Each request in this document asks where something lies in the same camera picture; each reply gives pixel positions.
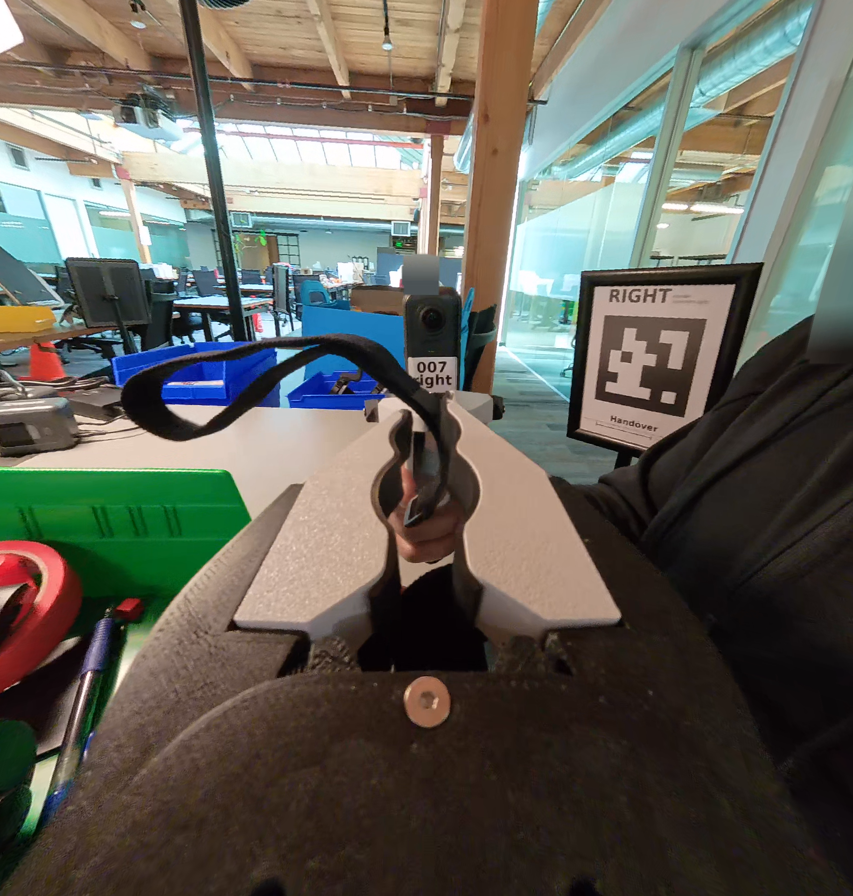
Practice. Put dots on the grey metal device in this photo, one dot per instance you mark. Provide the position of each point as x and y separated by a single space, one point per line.
28 427
94 402

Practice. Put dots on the black monitor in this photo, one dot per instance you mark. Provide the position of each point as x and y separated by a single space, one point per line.
108 291

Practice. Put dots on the blue plastic bin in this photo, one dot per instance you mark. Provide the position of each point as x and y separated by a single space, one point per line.
203 371
336 389

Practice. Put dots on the black round lamp stand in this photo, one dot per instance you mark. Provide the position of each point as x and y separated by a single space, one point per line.
214 168

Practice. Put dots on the orange traffic cone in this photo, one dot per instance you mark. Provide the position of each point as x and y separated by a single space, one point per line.
46 361

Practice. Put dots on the person's right hand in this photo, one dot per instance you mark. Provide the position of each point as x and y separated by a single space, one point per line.
429 525

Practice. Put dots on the ceiling projector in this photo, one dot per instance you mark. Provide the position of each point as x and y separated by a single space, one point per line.
148 116

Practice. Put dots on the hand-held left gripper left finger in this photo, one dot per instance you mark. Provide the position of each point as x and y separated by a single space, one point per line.
315 560

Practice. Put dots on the green plastic bin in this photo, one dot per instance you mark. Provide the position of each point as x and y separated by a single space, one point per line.
119 511

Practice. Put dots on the red round tool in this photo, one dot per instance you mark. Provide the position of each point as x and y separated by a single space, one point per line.
35 616

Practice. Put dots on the yellow box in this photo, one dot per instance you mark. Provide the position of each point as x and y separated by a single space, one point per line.
14 319

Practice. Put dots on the person's right forearm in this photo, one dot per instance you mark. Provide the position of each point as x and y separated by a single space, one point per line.
763 560

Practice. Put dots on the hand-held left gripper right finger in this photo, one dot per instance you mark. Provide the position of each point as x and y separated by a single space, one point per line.
539 560

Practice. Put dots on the grey laptop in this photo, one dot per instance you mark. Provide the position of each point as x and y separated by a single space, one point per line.
14 273

